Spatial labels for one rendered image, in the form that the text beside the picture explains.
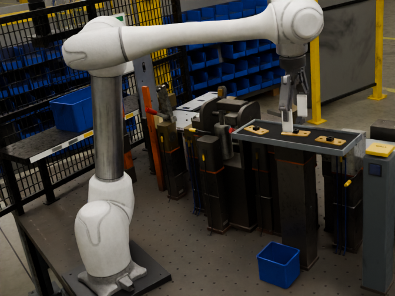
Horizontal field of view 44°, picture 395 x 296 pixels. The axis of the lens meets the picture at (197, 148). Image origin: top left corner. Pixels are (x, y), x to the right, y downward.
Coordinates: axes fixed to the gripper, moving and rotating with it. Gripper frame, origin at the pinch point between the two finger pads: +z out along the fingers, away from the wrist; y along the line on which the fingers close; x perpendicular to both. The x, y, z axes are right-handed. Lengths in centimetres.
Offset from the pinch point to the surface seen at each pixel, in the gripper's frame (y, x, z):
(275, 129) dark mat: 2.0, 7.2, 4.3
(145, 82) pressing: 48, 90, 4
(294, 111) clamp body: 51, 18, 16
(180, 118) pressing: 45, 71, 20
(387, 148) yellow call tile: -5.8, -27.5, 4.3
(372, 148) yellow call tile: -6.3, -23.7, 4.3
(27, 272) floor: 23, 184, 120
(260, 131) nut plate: -1.1, 11.1, 4.0
